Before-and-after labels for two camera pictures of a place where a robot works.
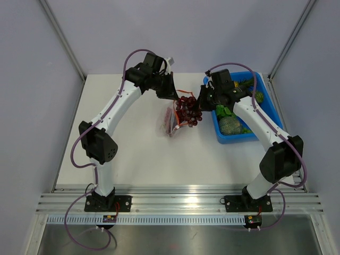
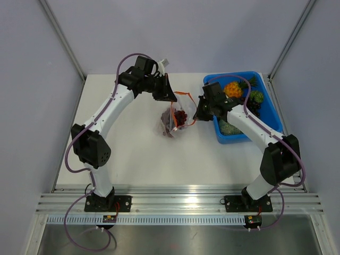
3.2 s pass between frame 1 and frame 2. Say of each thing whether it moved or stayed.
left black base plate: stayed
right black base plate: stayed
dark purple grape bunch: moved
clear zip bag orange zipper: stayed
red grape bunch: moved
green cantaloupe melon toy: stayed
